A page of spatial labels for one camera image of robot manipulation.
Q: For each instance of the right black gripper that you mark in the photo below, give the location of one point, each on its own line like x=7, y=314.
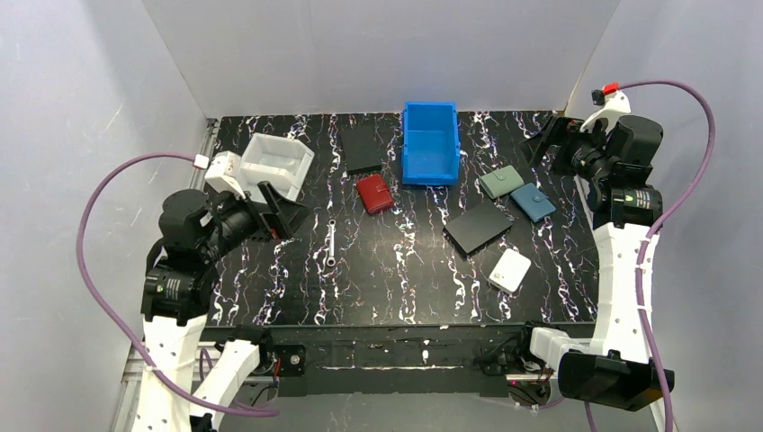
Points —
x=557, y=137

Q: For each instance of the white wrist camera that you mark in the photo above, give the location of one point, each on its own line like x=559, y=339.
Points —
x=222, y=172
x=613, y=104

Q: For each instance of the white divided tray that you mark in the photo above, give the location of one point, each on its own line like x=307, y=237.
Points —
x=282, y=162

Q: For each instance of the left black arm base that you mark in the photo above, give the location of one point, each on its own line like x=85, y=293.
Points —
x=286, y=360

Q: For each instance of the aluminium frame rail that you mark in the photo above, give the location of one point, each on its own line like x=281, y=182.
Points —
x=128, y=401

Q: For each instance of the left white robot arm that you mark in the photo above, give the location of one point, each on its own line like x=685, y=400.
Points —
x=197, y=233

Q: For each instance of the green card holder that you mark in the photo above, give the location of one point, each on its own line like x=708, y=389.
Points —
x=500, y=182

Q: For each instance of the black foam pad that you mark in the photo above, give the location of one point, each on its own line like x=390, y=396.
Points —
x=361, y=152

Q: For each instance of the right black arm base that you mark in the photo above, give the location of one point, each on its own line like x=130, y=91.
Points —
x=513, y=356

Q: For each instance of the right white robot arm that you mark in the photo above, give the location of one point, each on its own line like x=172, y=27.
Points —
x=617, y=368

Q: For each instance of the red card holder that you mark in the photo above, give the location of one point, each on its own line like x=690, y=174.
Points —
x=375, y=194

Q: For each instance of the blue card holder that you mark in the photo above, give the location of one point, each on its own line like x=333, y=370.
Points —
x=533, y=202

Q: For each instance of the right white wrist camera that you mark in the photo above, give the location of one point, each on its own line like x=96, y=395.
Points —
x=613, y=104

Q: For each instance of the metal wrench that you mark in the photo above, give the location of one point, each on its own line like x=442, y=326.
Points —
x=331, y=257

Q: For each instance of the blue plastic bin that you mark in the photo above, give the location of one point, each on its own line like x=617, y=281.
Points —
x=431, y=151

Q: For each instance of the white card holder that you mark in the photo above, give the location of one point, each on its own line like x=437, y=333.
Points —
x=509, y=272

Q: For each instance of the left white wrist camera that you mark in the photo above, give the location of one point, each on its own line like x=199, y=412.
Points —
x=222, y=172

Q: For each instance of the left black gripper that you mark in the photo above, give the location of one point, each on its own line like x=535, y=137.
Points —
x=265, y=211

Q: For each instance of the black notebook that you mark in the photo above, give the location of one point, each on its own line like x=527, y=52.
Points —
x=477, y=227

